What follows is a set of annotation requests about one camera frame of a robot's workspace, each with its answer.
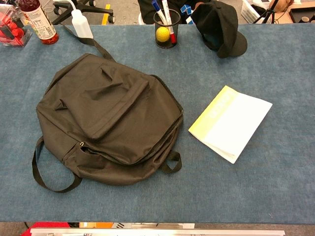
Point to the black fabric backpack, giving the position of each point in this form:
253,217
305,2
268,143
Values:
110,110

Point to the white book with yellow spine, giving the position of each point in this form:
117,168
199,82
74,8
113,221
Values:
229,123

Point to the white marker with red cap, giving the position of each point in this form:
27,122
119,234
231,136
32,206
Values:
173,38

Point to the yellow ball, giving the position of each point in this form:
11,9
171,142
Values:
163,34

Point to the blue and white snake toy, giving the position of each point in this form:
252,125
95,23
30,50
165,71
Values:
184,9

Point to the white marker with blue cap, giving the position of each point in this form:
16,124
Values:
155,5

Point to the black baseball cap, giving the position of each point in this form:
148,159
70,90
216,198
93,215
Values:
221,24

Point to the white plastic squeeze bottle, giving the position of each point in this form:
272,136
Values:
82,24

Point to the orange label strip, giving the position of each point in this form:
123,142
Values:
98,225

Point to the black office chair base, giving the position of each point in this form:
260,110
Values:
98,9

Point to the white plastic basket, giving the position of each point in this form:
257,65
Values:
247,11

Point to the brown jar with label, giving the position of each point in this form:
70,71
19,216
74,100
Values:
41,22

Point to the black tripod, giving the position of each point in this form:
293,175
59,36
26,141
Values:
267,12

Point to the clear box with red pieces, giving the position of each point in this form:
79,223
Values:
12,34

